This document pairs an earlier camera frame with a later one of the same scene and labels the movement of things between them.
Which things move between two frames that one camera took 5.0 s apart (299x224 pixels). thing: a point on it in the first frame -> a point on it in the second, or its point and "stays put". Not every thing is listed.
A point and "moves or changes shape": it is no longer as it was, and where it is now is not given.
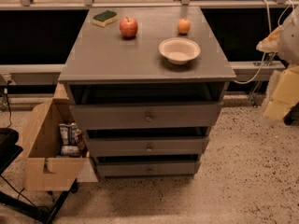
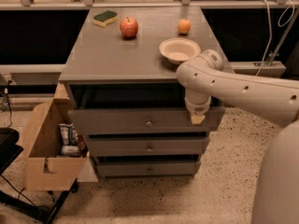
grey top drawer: (147, 117) moves or changes shape
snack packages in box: (72, 142) stays put
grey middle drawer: (145, 147) stays put
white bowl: (178, 50) stays put
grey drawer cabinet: (147, 85) stays put
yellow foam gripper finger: (284, 92) -> (197, 103)
